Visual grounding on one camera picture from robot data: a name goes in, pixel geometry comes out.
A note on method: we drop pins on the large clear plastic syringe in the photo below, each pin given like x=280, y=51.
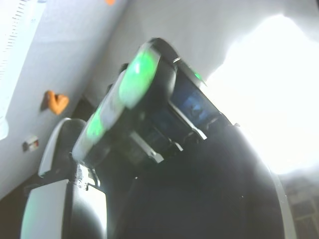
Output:
x=17, y=49

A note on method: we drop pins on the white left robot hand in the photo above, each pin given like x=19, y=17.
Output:
x=199, y=186

